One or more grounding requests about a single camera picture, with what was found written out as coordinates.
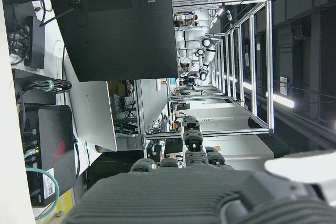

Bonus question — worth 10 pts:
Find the grey cylindrical stand base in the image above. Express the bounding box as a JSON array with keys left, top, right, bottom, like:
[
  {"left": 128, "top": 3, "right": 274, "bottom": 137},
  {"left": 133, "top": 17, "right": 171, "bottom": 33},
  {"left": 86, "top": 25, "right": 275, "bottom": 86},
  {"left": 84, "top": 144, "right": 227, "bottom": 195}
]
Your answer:
[{"left": 96, "top": 133, "right": 147, "bottom": 154}]

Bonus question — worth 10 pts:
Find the white humanoid robot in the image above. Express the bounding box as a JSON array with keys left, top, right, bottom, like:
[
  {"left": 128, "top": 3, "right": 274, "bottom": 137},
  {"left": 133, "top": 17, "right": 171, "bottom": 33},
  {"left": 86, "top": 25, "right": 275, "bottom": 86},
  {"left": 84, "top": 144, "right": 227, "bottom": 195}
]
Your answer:
[{"left": 175, "top": 28, "right": 217, "bottom": 81}]

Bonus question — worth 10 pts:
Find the black Huawei monitor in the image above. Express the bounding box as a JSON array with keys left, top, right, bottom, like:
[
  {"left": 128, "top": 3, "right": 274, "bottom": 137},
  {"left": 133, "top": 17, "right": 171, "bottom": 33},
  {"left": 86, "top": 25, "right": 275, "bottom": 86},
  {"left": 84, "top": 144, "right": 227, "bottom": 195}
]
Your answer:
[{"left": 49, "top": 0, "right": 182, "bottom": 82}]

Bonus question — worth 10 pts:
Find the black mini PC red logo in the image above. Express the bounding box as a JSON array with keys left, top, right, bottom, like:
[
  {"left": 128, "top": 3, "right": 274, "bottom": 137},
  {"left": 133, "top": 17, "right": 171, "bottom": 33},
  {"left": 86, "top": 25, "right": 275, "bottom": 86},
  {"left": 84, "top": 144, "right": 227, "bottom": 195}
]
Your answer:
[{"left": 26, "top": 104, "right": 79, "bottom": 207}]

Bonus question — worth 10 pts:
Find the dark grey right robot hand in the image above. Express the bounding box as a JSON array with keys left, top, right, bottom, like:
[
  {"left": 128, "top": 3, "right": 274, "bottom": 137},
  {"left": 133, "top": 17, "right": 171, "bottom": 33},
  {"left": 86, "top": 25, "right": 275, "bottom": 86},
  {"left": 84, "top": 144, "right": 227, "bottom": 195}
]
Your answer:
[{"left": 62, "top": 115, "right": 336, "bottom": 224}]

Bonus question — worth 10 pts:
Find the long ceiling light strip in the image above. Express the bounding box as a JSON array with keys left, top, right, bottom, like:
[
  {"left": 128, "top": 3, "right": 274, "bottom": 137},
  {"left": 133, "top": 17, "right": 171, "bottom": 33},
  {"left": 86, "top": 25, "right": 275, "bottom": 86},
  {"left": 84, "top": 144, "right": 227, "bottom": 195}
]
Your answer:
[{"left": 241, "top": 81, "right": 297, "bottom": 109}]

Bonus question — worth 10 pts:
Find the silver laptop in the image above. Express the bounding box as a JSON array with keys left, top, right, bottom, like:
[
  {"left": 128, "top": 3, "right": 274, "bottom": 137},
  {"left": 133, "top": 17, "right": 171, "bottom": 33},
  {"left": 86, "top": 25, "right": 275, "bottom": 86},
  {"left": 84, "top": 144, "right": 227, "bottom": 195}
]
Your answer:
[{"left": 62, "top": 57, "right": 119, "bottom": 153}]

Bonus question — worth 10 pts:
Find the white blurred mount part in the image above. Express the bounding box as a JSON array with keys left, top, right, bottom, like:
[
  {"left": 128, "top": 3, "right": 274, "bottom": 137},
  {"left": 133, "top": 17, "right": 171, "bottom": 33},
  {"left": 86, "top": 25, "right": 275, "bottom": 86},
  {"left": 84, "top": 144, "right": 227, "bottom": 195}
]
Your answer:
[{"left": 264, "top": 150, "right": 336, "bottom": 184}]

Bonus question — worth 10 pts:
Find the dark grey equipment box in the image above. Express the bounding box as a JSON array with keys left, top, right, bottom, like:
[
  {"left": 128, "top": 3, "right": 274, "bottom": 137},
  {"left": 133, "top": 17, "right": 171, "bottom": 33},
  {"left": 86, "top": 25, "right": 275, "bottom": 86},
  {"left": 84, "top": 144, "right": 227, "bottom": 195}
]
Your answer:
[{"left": 12, "top": 68, "right": 58, "bottom": 106}]

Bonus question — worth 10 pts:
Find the white partition cabinet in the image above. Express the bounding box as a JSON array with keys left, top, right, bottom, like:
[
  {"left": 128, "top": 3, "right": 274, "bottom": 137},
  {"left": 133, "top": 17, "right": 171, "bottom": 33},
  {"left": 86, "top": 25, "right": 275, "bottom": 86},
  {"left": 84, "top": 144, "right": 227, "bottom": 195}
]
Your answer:
[{"left": 183, "top": 102, "right": 275, "bottom": 172}]

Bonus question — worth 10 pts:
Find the aluminium profile frame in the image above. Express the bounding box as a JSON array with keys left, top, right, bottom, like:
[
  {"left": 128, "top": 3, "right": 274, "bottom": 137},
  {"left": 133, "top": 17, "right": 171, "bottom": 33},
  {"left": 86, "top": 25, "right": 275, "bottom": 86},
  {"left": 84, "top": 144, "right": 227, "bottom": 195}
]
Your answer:
[{"left": 169, "top": 0, "right": 275, "bottom": 136}]

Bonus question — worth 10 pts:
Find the teal network cable loop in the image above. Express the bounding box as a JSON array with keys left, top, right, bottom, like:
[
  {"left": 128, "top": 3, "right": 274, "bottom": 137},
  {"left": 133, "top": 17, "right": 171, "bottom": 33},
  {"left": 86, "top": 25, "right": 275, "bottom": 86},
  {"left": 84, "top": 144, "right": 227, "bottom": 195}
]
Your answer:
[{"left": 26, "top": 167, "right": 61, "bottom": 221}]

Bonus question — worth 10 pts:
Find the black network switch box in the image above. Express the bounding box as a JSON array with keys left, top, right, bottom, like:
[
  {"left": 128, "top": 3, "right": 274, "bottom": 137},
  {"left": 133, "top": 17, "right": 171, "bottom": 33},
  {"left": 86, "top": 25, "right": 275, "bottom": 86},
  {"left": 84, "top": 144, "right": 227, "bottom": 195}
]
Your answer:
[{"left": 23, "top": 15, "right": 47, "bottom": 70}]

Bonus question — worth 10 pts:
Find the black cable bundle green tie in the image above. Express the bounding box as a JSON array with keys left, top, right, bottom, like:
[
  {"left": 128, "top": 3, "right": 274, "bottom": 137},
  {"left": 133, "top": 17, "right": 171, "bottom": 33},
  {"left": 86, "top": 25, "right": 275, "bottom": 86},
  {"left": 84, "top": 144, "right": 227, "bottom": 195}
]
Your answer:
[{"left": 22, "top": 79, "right": 73, "bottom": 95}]

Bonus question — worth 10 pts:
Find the yellow floor sticker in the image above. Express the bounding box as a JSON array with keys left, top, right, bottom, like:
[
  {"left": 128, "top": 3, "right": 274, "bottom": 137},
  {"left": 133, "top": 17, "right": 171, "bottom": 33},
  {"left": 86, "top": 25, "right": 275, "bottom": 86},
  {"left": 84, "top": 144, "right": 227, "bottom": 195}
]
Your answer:
[{"left": 56, "top": 189, "right": 75, "bottom": 215}]

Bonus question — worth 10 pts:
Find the person in white shirt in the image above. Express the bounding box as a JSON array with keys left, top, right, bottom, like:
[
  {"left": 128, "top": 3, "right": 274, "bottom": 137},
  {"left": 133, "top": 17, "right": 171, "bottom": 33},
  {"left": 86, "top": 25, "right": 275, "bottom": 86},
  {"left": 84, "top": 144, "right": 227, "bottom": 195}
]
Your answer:
[{"left": 174, "top": 14, "right": 199, "bottom": 28}]

